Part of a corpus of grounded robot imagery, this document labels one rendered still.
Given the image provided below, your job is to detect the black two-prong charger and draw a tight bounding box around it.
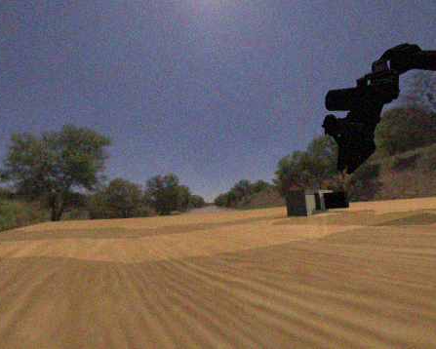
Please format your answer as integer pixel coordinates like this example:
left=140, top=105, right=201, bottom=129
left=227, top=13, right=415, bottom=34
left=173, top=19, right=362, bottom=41
left=323, top=191, right=349, bottom=209

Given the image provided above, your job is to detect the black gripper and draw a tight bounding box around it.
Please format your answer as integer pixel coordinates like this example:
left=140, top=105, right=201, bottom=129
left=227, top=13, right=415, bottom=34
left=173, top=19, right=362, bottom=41
left=331, top=106, right=381, bottom=175

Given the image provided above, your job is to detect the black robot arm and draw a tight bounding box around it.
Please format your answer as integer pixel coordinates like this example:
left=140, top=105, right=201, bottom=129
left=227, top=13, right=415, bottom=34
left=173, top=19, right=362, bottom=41
left=322, top=43, right=436, bottom=136

